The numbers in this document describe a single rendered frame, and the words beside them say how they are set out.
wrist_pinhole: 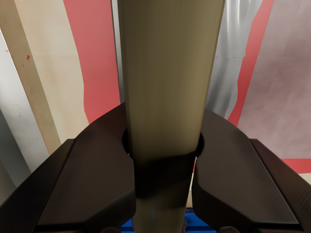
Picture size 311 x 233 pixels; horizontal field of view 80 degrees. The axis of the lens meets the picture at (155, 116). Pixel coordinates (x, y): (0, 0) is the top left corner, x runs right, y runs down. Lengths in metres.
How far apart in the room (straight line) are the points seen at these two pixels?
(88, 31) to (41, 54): 0.07
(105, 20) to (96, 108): 0.11
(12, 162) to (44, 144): 1.79
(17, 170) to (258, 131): 2.01
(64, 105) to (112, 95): 0.07
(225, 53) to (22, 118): 0.26
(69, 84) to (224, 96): 0.21
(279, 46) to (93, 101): 0.24
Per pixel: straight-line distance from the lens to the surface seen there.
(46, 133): 0.29
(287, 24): 0.28
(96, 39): 0.24
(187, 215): 0.37
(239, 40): 0.25
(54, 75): 0.27
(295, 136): 0.37
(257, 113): 0.31
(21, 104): 0.27
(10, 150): 1.98
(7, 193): 0.37
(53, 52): 0.26
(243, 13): 0.24
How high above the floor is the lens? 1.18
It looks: 58 degrees down
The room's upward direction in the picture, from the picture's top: 179 degrees clockwise
